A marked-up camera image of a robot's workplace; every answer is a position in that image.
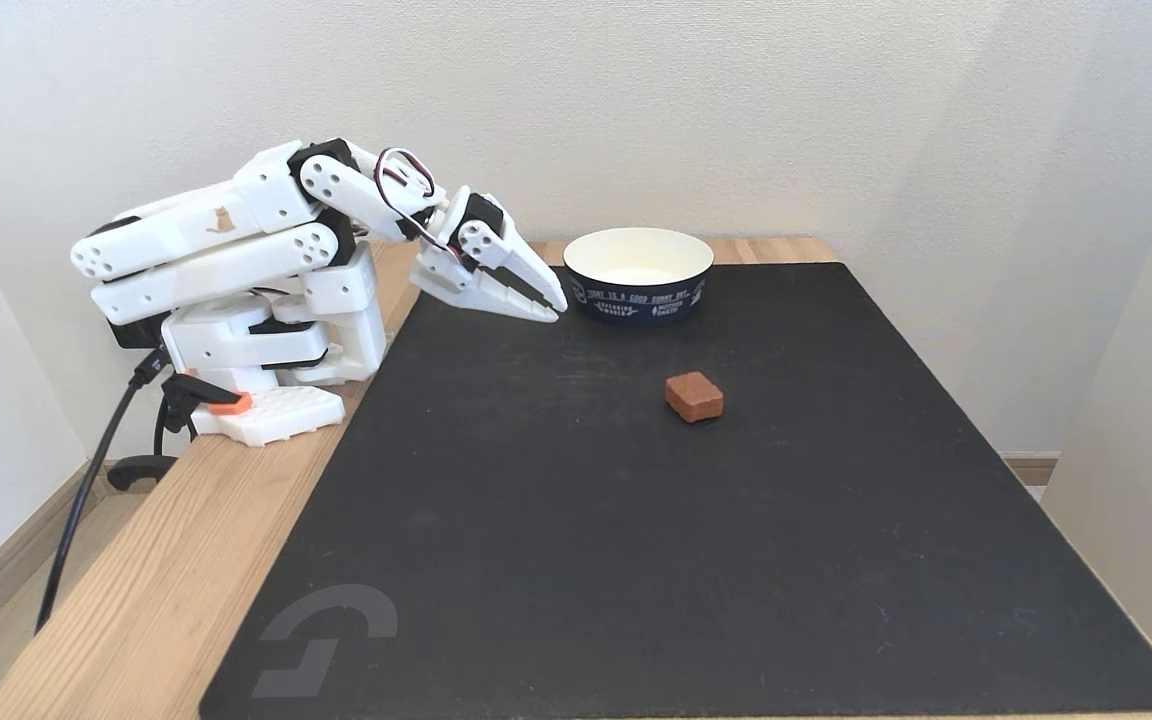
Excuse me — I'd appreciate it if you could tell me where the brown block toy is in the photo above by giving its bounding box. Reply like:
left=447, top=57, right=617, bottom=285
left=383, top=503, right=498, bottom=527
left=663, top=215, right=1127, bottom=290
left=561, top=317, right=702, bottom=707
left=664, top=371, right=725, bottom=424

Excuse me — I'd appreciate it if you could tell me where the black clamp orange pad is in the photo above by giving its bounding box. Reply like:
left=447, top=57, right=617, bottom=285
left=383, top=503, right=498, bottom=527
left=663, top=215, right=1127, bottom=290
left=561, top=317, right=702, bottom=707
left=106, top=372, right=254, bottom=493

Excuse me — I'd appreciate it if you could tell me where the red white black servo cable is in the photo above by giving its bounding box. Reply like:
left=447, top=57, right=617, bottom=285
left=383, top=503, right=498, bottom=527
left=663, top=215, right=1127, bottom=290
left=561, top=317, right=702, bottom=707
left=373, top=147, right=469, bottom=267

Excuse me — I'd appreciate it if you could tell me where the black power adapter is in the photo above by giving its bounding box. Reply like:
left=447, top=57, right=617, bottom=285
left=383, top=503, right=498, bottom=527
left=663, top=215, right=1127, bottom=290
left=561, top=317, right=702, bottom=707
left=108, top=316, right=172, bottom=351

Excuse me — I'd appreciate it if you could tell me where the thick black power cable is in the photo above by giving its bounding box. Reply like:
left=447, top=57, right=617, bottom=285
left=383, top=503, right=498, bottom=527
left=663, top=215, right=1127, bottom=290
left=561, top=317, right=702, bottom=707
left=34, top=345, right=172, bottom=635

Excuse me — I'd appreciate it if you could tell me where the navy and white paper bowl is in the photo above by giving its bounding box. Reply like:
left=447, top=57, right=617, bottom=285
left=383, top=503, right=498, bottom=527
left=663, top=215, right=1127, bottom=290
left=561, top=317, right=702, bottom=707
left=562, top=227, right=715, bottom=326

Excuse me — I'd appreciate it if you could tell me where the black desk mat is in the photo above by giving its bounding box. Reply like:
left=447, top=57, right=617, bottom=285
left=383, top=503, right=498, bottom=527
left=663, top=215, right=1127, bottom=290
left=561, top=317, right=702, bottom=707
left=198, top=262, right=1152, bottom=720

